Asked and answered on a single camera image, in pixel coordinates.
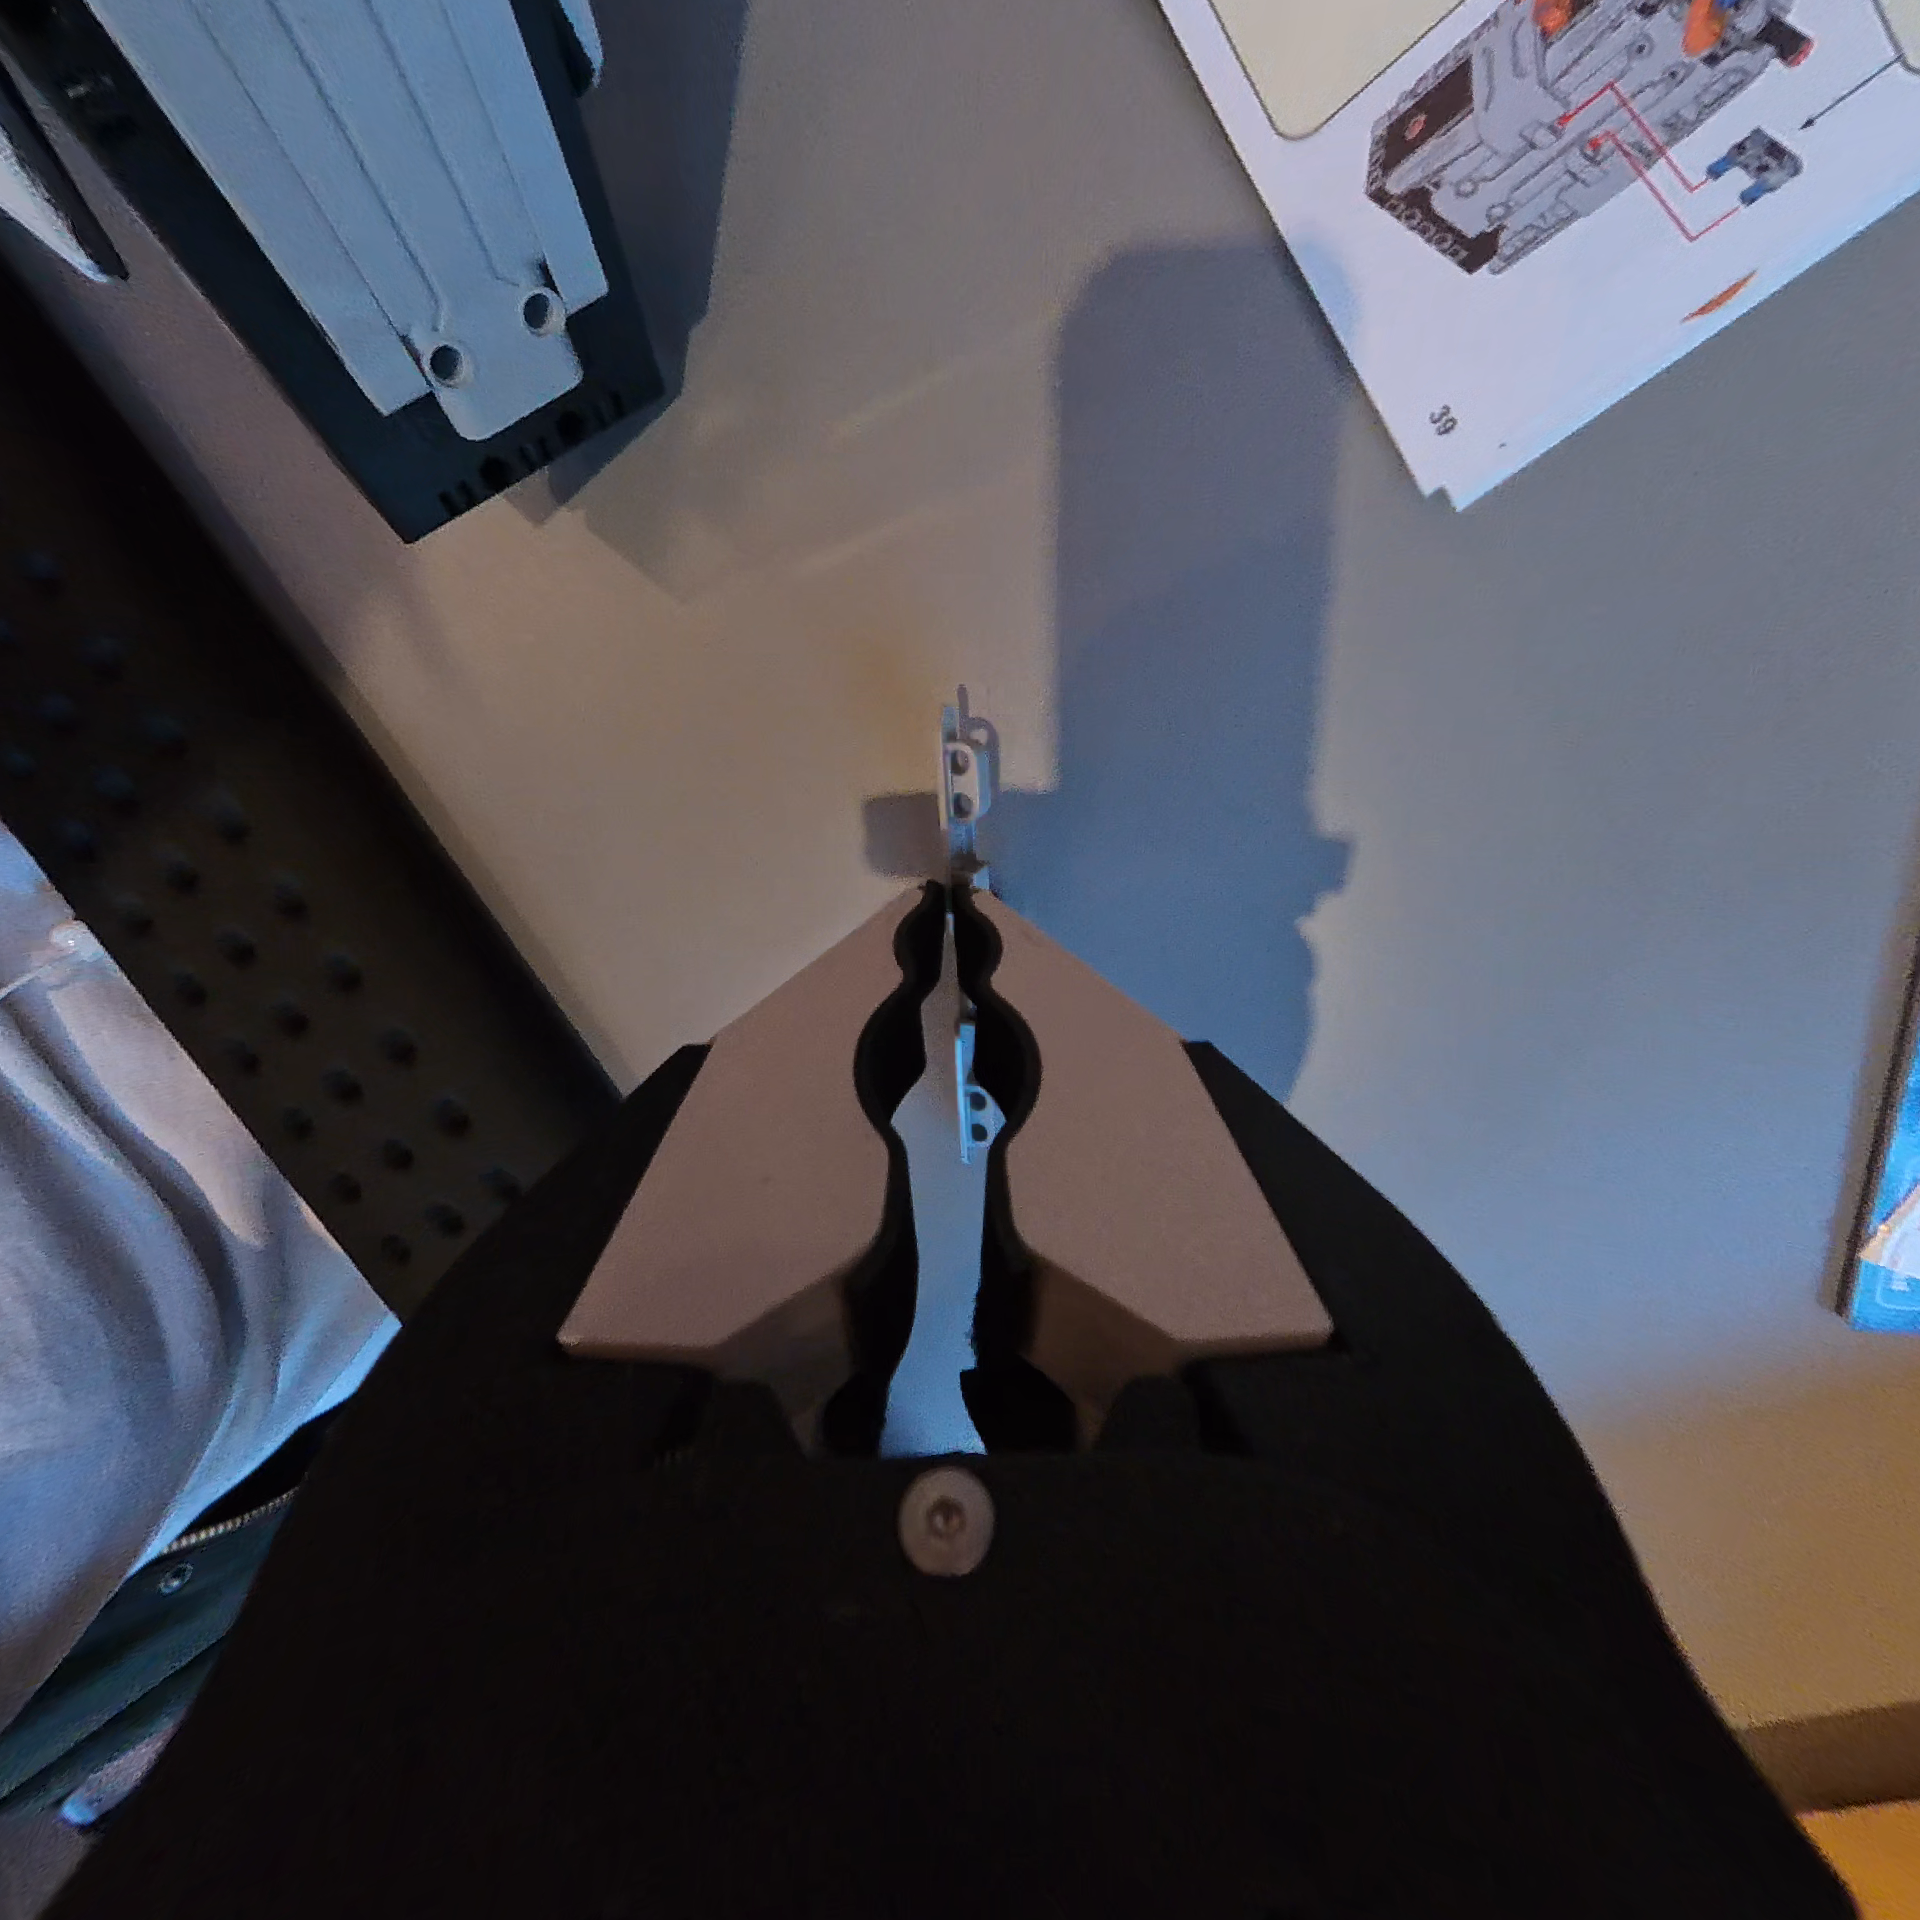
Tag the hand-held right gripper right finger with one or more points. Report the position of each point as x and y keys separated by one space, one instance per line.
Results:
x=1170 y=1200

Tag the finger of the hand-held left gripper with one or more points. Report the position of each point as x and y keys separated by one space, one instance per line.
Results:
x=52 y=211

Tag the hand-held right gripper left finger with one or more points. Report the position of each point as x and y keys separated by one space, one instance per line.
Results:
x=720 y=1200

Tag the grey toy brick model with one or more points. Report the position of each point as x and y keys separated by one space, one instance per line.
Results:
x=375 y=195

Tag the thin grey brick beam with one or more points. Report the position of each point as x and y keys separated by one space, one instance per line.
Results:
x=961 y=780

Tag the grey desk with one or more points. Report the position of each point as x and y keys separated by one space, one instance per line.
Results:
x=1576 y=1049

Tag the black studded panel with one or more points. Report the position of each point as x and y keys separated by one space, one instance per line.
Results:
x=224 y=902

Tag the person's white shirt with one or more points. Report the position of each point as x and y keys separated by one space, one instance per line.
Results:
x=120 y=1276

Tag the blue toy kit box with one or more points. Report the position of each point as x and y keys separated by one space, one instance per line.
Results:
x=1891 y=1200

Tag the dark green trousers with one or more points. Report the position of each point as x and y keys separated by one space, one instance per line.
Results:
x=136 y=1650

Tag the open instruction booklet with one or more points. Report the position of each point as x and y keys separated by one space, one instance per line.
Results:
x=1500 y=195

